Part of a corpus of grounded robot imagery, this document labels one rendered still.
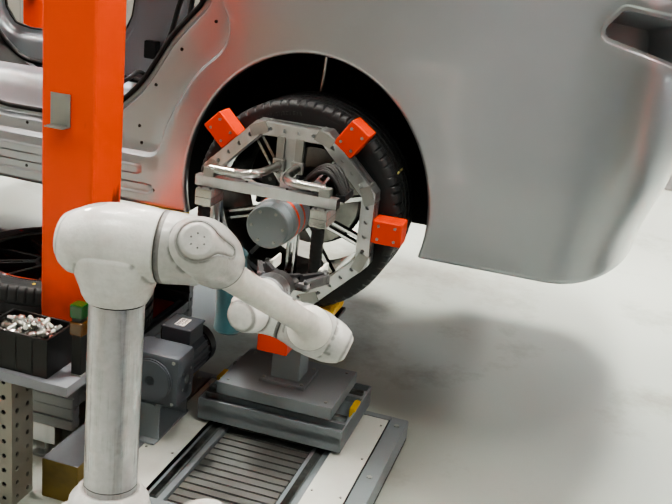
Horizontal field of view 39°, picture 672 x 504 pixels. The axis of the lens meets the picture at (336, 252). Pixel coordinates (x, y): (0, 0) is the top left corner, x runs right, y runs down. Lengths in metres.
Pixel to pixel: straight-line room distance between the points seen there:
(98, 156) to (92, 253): 1.02
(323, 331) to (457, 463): 1.33
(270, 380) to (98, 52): 1.23
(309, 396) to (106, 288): 1.55
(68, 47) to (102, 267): 1.07
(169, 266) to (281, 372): 1.61
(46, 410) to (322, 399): 0.87
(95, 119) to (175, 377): 0.83
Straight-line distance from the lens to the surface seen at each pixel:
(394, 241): 2.78
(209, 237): 1.61
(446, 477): 3.27
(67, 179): 2.73
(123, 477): 1.87
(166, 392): 2.98
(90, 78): 2.63
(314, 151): 3.07
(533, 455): 3.50
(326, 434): 3.11
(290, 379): 3.22
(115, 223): 1.68
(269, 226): 2.73
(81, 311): 2.63
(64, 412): 3.11
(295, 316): 2.02
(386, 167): 2.84
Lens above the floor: 1.68
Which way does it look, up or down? 19 degrees down
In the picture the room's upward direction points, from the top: 6 degrees clockwise
